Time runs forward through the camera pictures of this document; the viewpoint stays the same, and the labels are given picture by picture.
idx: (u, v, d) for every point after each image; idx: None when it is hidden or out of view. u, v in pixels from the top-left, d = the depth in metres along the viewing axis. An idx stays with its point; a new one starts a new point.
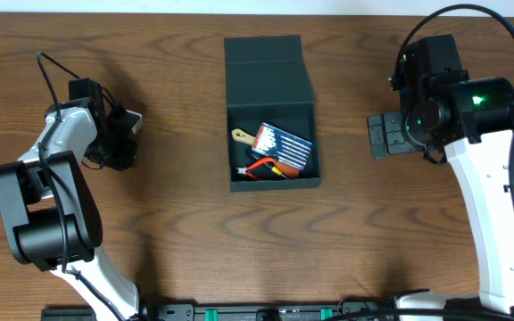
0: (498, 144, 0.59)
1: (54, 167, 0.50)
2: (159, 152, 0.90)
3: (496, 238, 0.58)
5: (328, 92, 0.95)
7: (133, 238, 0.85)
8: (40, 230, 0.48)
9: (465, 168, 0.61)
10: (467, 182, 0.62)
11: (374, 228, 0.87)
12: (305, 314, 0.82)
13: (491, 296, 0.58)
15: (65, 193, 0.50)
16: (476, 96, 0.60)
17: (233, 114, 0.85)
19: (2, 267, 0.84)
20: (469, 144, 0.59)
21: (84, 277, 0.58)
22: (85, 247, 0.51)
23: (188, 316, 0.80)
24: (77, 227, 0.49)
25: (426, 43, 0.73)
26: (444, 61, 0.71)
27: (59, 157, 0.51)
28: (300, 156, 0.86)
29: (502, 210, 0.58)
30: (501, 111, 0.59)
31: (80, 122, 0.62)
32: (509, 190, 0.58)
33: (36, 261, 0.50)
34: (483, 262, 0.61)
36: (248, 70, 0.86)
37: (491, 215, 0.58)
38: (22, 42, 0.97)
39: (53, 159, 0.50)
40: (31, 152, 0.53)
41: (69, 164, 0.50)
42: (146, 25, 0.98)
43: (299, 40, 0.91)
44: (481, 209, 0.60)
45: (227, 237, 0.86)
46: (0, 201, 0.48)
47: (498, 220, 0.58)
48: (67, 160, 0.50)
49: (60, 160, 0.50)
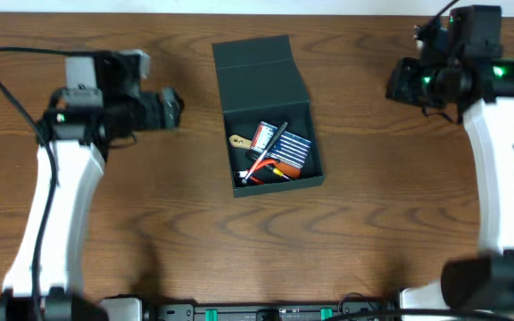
0: (513, 112, 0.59)
1: (51, 309, 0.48)
2: (159, 151, 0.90)
3: (499, 183, 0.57)
5: (329, 92, 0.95)
7: (135, 238, 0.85)
8: None
9: (478, 128, 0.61)
10: (477, 144, 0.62)
11: (375, 228, 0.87)
12: (305, 314, 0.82)
13: (487, 241, 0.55)
15: None
16: (497, 68, 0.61)
17: (230, 119, 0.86)
19: (2, 267, 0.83)
20: (486, 105, 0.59)
21: None
22: None
23: (188, 316, 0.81)
24: None
25: (472, 11, 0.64)
26: (481, 34, 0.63)
27: (60, 296, 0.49)
28: (299, 155, 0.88)
29: (509, 166, 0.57)
30: None
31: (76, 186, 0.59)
32: None
33: None
34: (483, 218, 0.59)
36: (237, 75, 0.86)
37: (498, 167, 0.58)
38: (22, 42, 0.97)
39: (54, 297, 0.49)
40: (23, 271, 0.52)
41: (70, 304, 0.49)
42: (146, 25, 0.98)
43: (286, 38, 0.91)
44: (489, 166, 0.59)
45: (227, 237, 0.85)
46: None
47: (502, 173, 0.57)
48: (67, 306, 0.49)
49: (58, 303, 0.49)
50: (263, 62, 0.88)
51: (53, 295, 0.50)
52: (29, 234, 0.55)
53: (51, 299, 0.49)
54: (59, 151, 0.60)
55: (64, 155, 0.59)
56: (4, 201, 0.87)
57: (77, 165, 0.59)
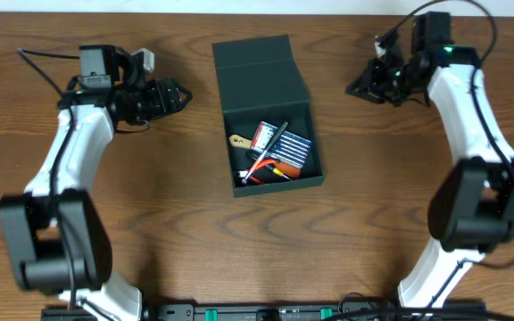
0: (464, 71, 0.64)
1: (65, 207, 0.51)
2: (159, 151, 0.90)
3: (461, 115, 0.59)
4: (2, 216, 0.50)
5: (328, 92, 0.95)
7: (135, 238, 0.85)
8: (46, 265, 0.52)
9: (438, 85, 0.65)
10: (439, 97, 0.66)
11: (375, 228, 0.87)
12: (305, 314, 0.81)
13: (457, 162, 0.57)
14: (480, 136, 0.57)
15: (73, 236, 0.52)
16: (448, 48, 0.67)
17: (230, 119, 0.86)
19: (2, 267, 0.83)
20: (442, 70, 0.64)
21: (89, 301, 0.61)
22: (90, 283, 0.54)
23: (188, 316, 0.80)
24: (81, 269, 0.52)
25: (426, 16, 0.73)
26: (435, 32, 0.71)
27: (73, 196, 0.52)
28: (299, 155, 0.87)
29: (468, 103, 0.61)
30: (468, 60, 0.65)
31: (93, 127, 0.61)
32: (473, 92, 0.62)
33: (41, 289, 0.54)
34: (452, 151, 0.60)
36: (237, 75, 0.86)
37: (459, 104, 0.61)
38: (22, 42, 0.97)
39: (66, 199, 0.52)
40: (42, 178, 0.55)
41: (81, 203, 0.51)
42: (145, 24, 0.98)
43: (286, 39, 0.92)
44: (451, 109, 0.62)
45: (227, 237, 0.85)
46: (7, 230, 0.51)
47: (463, 108, 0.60)
48: (79, 204, 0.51)
49: (72, 201, 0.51)
50: (263, 62, 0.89)
51: (66, 196, 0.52)
52: (47, 161, 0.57)
53: (63, 199, 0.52)
54: (78, 111, 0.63)
55: (84, 114, 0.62)
56: None
57: (90, 119, 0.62)
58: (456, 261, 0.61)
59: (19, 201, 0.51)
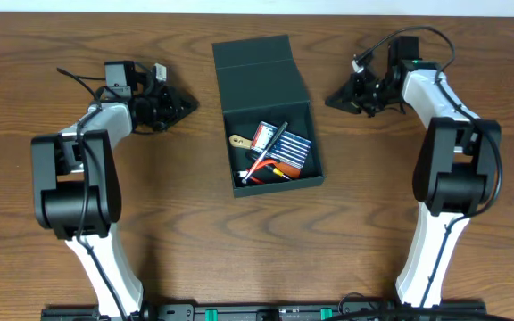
0: (430, 71, 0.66)
1: (89, 140, 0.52)
2: (159, 151, 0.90)
3: (428, 98, 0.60)
4: (34, 149, 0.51)
5: (329, 92, 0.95)
7: (135, 238, 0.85)
8: (64, 199, 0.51)
9: (410, 87, 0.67)
10: (411, 97, 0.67)
11: (374, 228, 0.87)
12: (305, 314, 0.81)
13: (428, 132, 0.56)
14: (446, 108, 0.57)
15: (95, 168, 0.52)
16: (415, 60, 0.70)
17: (230, 119, 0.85)
19: (2, 267, 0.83)
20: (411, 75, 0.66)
21: (95, 253, 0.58)
22: (103, 221, 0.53)
23: (188, 316, 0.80)
24: (98, 205, 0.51)
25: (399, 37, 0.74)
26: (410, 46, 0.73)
27: (96, 133, 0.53)
28: (299, 154, 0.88)
29: (434, 90, 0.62)
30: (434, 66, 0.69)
31: (116, 112, 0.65)
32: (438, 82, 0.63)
33: (55, 228, 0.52)
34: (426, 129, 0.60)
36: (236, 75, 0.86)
37: (426, 92, 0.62)
38: (22, 42, 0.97)
39: (88, 135, 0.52)
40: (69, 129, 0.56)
41: (103, 139, 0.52)
42: (146, 24, 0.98)
43: (286, 38, 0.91)
44: (421, 101, 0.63)
45: (227, 237, 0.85)
46: (35, 160, 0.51)
47: (429, 94, 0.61)
48: (102, 138, 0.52)
49: (95, 136, 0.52)
50: (262, 62, 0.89)
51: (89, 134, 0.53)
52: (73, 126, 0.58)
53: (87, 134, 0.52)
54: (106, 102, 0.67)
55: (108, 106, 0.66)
56: (4, 201, 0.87)
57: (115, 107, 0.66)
58: (443, 226, 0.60)
59: (48, 137, 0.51)
